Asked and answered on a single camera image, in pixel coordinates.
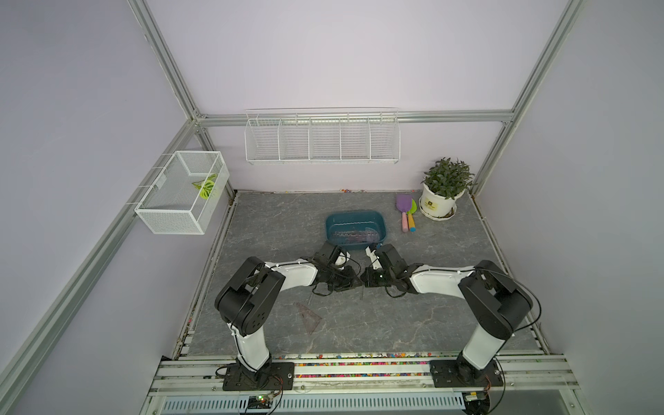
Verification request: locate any pink triangle ruler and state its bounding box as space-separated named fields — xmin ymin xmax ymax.
xmin=296 ymin=303 xmax=323 ymax=335

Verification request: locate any teal plastic storage box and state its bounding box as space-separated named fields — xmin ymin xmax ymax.
xmin=325 ymin=210 xmax=387 ymax=250

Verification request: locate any purple triangle ruler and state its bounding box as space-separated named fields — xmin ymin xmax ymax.
xmin=336 ymin=235 xmax=380 ymax=247

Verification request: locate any long pink straight ruler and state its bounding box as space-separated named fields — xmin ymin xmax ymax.
xmin=332 ymin=228 xmax=380 ymax=240

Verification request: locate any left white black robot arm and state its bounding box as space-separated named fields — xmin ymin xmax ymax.
xmin=214 ymin=242 xmax=361 ymax=375

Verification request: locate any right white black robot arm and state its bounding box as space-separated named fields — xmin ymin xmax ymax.
xmin=361 ymin=244 xmax=534 ymax=376

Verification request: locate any potted green plant white pot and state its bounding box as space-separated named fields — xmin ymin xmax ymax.
xmin=418 ymin=157 xmax=474 ymax=221

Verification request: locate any green leaf toy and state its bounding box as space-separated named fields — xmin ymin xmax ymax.
xmin=192 ymin=174 xmax=217 ymax=200

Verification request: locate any white mesh side basket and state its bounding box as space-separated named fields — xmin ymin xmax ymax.
xmin=134 ymin=150 xmax=229 ymax=235

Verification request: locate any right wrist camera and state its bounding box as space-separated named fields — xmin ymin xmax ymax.
xmin=365 ymin=247 xmax=382 ymax=270

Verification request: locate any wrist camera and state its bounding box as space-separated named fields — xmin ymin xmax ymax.
xmin=365 ymin=247 xmax=382 ymax=270
xmin=334 ymin=247 xmax=349 ymax=268

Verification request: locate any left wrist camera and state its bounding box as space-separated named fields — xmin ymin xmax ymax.
xmin=334 ymin=247 xmax=349 ymax=268

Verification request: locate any purple toy shovel pink handle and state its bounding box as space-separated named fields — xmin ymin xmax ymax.
xmin=395 ymin=194 xmax=412 ymax=233

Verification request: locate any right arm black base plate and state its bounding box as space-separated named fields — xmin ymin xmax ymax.
xmin=430 ymin=360 xmax=504 ymax=390

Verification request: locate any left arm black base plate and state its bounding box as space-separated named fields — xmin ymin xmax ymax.
xmin=222 ymin=362 xmax=295 ymax=392

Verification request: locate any long white wire wall basket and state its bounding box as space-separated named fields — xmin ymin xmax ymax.
xmin=244 ymin=108 xmax=401 ymax=164

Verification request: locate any aluminium rail frame front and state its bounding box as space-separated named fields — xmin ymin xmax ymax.
xmin=140 ymin=352 xmax=592 ymax=414

